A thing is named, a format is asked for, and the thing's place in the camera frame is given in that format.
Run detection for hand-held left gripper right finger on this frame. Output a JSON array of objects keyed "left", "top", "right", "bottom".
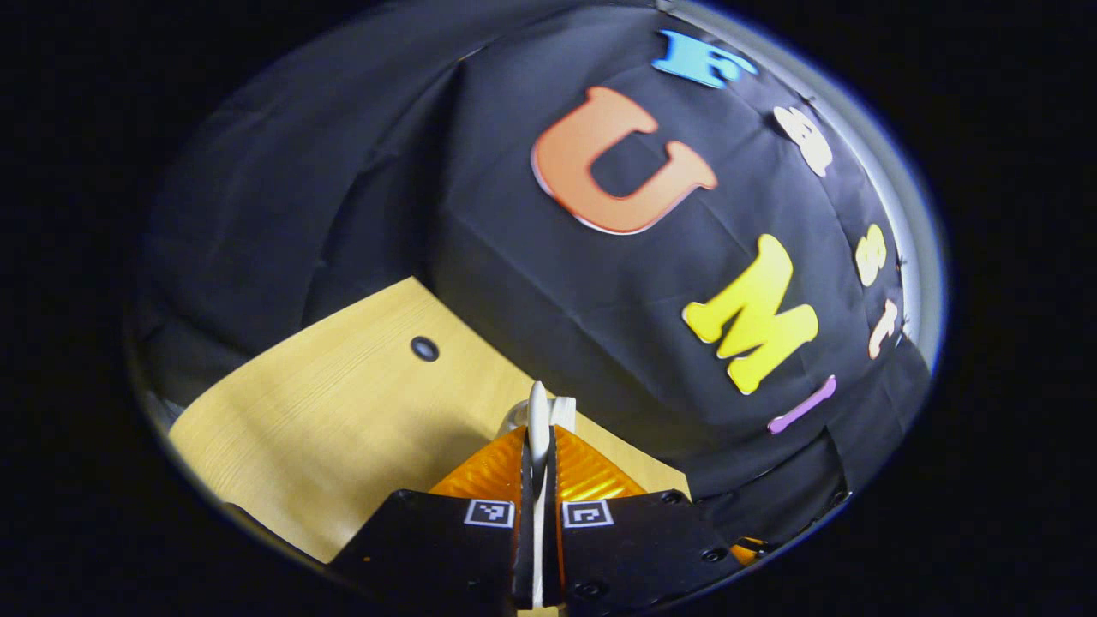
[{"left": 548, "top": 424, "right": 768, "bottom": 614}]

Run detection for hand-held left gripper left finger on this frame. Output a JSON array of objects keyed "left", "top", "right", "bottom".
[{"left": 330, "top": 426, "right": 534, "bottom": 611}]

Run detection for black backdrop cloth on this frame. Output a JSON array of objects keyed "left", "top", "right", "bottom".
[{"left": 129, "top": 4, "right": 935, "bottom": 549}]

